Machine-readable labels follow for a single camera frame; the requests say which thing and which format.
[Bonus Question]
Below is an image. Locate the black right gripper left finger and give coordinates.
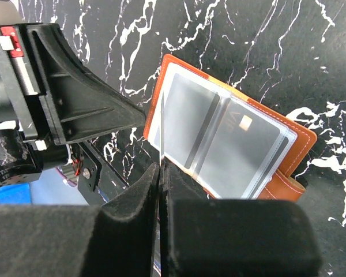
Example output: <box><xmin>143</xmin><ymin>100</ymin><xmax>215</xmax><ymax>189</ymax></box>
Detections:
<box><xmin>0</xmin><ymin>163</ymin><xmax>160</xmax><ymax>276</ymax></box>

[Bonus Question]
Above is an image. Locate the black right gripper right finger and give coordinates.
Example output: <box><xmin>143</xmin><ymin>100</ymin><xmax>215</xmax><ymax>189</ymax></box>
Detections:
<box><xmin>160</xmin><ymin>162</ymin><xmax>322</xmax><ymax>276</ymax></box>

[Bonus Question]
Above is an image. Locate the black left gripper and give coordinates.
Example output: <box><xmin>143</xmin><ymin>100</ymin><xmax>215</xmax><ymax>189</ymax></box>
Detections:
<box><xmin>0</xmin><ymin>24</ymin><xmax>146</xmax><ymax>187</ymax></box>

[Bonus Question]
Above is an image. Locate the orange leather card holder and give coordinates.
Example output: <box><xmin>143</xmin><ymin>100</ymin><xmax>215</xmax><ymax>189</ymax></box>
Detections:
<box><xmin>144</xmin><ymin>54</ymin><xmax>317</xmax><ymax>201</ymax></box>

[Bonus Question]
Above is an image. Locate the black credit card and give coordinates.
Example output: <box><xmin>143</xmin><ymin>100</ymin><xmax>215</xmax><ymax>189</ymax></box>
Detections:
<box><xmin>198</xmin><ymin>99</ymin><xmax>287</xmax><ymax>199</ymax></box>
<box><xmin>164</xmin><ymin>73</ymin><xmax>220</xmax><ymax>169</ymax></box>

